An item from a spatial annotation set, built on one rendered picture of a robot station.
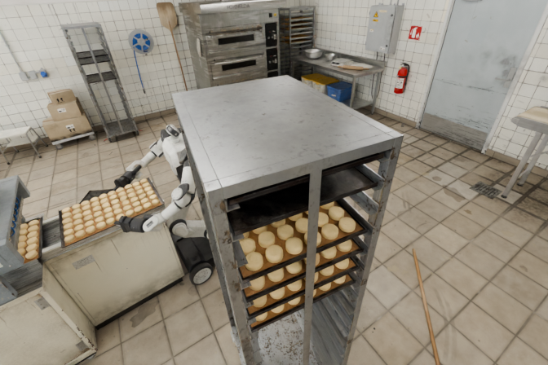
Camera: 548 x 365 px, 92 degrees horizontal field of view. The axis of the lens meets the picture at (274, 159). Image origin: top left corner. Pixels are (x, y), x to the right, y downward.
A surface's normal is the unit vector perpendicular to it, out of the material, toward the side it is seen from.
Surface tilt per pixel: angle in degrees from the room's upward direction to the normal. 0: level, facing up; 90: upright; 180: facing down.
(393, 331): 0
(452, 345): 0
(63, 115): 94
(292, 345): 0
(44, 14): 90
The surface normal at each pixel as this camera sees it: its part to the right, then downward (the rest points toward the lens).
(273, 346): -0.04, -0.84
